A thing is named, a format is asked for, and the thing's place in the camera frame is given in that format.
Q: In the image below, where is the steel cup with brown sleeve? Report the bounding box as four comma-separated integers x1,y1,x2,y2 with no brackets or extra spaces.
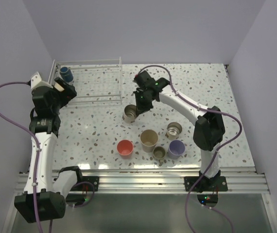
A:
54,82,64,92

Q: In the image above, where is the blue cup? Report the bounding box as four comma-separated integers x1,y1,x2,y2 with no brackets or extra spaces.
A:
59,67,73,83

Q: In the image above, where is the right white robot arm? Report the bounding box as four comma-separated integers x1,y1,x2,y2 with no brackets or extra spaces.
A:
134,71,225,193

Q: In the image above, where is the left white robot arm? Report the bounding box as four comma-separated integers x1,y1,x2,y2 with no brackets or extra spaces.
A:
14,78,84,223

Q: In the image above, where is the beige tall cup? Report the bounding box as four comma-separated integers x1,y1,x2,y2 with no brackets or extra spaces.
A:
140,130,158,153

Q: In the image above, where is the red cup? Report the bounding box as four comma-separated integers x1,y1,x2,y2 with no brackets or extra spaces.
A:
117,140,134,159

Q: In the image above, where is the steel cup right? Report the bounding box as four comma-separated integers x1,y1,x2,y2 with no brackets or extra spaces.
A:
166,122,182,140

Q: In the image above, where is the small olive mug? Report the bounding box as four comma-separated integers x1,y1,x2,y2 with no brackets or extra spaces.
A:
153,146,166,164

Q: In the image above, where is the purple cup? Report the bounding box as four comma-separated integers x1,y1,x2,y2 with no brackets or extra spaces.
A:
168,140,185,159

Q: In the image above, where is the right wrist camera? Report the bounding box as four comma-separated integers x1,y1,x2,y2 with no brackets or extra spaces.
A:
134,74,144,86

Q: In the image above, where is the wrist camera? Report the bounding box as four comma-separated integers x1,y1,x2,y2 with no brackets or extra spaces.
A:
134,74,144,86
28,72,53,91

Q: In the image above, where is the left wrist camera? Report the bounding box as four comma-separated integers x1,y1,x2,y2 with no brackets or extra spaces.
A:
28,72,53,91

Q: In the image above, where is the white wire dish rack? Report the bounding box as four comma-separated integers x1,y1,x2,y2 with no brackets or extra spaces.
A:
48,57,122,107

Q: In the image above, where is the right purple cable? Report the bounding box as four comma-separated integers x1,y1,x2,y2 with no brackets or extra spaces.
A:
138,65,242,233

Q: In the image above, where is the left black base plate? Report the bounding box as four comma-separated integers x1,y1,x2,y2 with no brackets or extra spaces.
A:
79,176,100,192

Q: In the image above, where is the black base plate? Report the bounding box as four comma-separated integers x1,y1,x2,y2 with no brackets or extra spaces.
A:
184,176,228,193
79,176,100,192

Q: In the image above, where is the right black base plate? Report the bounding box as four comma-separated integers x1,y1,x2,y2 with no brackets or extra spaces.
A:
184,176,228,193

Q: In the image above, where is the aluminium rail frame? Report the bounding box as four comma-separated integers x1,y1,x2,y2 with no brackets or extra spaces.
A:
1,165,277,233

